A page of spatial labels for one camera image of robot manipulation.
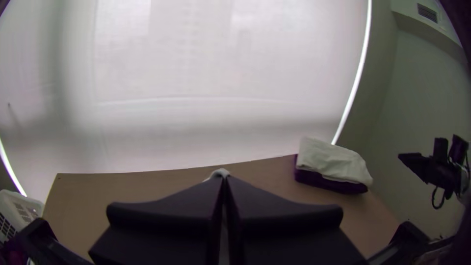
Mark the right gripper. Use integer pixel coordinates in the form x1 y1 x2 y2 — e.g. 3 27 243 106
397 152 461 196

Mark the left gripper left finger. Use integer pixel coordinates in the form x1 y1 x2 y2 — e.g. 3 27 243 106
88 176 225 265

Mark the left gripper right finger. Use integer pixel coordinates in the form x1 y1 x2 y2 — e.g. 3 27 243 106
225 176 369 265

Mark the grey t-shirt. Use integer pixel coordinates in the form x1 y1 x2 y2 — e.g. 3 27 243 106
203 167 231 183

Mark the pile of folded clothes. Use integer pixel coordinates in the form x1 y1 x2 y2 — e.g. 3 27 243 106
293 136 373 195

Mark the white window blind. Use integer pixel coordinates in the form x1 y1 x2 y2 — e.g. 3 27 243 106
0 0 372 196

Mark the white laundry basket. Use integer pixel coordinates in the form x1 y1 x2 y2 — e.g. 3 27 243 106
0 189 45 244

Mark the black cable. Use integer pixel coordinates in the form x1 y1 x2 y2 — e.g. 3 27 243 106
431 185 447 211

